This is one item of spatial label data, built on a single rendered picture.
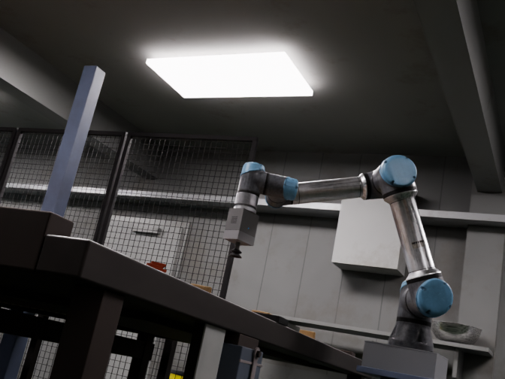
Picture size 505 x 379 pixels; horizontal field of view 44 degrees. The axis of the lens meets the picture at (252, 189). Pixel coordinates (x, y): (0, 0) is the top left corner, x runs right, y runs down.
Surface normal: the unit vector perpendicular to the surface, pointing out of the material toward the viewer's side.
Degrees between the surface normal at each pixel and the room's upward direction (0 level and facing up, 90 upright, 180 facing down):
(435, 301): 99
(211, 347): 90
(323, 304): 90
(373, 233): 90
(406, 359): 90
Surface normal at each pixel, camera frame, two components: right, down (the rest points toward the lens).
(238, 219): -0.60, -0.33
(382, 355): -0.41, -0.33
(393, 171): 0.04, -0.37
